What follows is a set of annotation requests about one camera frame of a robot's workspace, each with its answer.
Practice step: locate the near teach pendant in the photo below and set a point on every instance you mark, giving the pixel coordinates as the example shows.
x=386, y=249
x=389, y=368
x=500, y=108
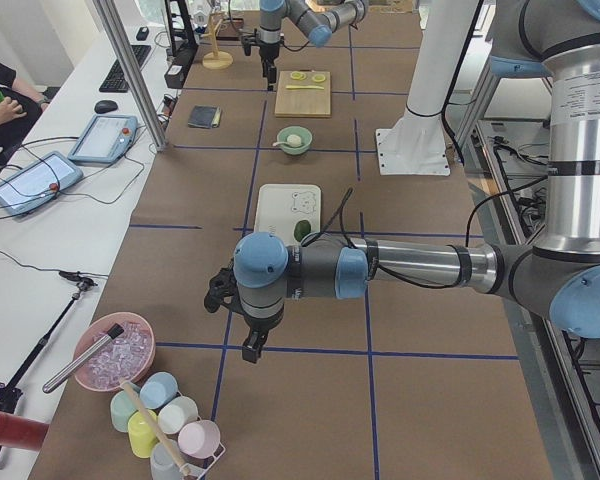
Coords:
x=38, y=183

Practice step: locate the grey folded cloth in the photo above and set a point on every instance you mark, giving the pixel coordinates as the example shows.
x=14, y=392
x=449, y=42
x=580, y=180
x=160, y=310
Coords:
x=205, y=117

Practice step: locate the white plastic cup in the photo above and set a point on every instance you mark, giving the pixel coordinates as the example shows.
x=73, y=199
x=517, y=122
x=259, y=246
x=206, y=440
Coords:
x=176, y=414

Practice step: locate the dark tray with glasses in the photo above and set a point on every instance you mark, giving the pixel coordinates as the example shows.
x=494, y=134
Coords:
x=230, y=30

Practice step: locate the yellow plastic cup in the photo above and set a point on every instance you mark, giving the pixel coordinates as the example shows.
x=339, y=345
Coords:
x=142, y=438

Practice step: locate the light green bowl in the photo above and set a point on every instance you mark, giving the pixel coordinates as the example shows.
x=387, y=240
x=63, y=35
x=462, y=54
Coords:
x=303, y=132

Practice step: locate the white steamed bun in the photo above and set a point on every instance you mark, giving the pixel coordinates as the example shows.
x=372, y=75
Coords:
x=294, y=141

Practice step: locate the teach pendant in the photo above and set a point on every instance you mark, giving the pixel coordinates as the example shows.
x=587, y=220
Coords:
x=38, y=183
x=105, y=139

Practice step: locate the bamboo cutting board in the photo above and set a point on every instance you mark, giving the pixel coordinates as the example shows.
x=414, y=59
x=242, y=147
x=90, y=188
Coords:
x=303, y=103

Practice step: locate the pink mixing bowl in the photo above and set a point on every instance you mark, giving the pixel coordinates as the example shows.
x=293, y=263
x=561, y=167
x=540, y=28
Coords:
x=127, y=357

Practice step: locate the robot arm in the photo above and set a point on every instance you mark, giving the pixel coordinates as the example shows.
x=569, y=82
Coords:
x=557, y=277
x=315, y=26

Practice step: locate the seated person's hand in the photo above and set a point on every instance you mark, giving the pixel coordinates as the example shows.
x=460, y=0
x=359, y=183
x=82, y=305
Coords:
x=10, y=109

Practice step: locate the black computer mouse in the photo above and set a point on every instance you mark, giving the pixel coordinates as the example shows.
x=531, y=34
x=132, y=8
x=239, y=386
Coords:
x=105, y=106

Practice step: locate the green plastic cup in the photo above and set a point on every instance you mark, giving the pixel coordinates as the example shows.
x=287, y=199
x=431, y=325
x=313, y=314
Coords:
x=121, y=410

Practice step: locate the metal scoop in pink bowl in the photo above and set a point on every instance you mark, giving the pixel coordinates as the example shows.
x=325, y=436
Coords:
x=71, y=368

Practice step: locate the far teach pendant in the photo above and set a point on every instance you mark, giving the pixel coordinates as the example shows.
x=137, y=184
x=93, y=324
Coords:
x=105, y=139

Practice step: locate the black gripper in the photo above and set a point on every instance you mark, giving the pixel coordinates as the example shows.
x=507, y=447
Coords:
x=268, y=51
x=258, y=328

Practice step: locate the wooden mug tree stand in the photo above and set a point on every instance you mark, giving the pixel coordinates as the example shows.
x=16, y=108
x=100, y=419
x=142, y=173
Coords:
x=216, y=59

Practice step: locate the pink plastic cup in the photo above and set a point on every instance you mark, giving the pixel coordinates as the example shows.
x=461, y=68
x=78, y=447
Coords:
x=199, y=439

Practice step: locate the black tripod stick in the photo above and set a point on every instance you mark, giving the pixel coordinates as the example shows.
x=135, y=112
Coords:
x=10, y=393

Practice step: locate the dark green avocado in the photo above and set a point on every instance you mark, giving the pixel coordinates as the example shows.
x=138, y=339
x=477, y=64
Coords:
x=301, y=229

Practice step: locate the blue plastic cup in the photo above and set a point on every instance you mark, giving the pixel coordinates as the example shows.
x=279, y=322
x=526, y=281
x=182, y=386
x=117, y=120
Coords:
x=158, y=390

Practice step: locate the yellow plastic knife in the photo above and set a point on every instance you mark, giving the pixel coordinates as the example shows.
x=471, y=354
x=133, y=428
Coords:
x=304, y=87

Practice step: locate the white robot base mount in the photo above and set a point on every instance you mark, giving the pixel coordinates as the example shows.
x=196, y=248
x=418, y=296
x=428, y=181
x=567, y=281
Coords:
x=415, y=145

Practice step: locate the red bottle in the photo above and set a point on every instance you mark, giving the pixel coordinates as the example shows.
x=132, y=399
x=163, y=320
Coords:
x=20, y=432

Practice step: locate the white bear serving tray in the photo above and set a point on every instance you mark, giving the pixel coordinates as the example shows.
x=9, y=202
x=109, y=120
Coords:
x=280, y=207

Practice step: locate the grey plastic cup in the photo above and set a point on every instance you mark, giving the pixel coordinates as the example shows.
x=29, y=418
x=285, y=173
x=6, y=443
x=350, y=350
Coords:
x=162, y=465

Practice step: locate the aluminium frame post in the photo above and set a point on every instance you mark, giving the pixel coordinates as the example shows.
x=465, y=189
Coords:
x=116, y=33

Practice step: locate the single lemon slice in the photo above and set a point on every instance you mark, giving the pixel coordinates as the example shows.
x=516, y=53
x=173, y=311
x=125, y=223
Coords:
x=298, y=75

